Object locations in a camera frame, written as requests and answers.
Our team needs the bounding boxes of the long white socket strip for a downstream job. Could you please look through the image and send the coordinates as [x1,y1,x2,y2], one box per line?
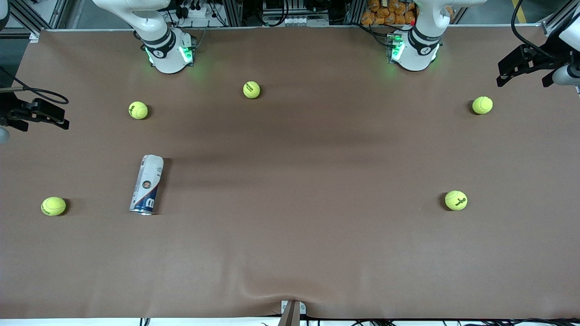
[263,16,329,27]

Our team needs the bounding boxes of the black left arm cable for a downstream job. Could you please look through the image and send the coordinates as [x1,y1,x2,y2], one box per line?
[511,0,562,59]

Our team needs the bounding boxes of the aluminium frame corner strut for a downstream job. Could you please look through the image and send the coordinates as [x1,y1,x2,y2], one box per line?
[9,0,44,42]
[541,5,580,36]

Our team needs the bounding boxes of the brown table cloth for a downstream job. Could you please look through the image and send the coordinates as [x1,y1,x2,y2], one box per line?
[0,26,580,320]

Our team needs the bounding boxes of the white power strip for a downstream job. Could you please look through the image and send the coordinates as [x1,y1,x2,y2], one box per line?
[181,4,210,19]

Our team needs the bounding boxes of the white blue tennis ball can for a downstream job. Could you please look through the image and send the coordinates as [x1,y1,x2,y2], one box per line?
[129,154,164,216]

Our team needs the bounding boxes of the aluminium frame post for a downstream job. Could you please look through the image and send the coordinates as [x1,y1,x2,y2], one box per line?
[223,0,243,27]

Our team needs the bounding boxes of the pile of orange items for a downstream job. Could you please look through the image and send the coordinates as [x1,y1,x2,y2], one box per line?
[361,0,416,26]

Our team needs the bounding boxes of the brown camera pole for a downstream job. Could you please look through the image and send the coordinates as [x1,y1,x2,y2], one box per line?
[278,302,300,326]

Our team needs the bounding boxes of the silver metal bracket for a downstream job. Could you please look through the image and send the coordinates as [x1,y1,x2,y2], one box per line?
[280,300,307,315]

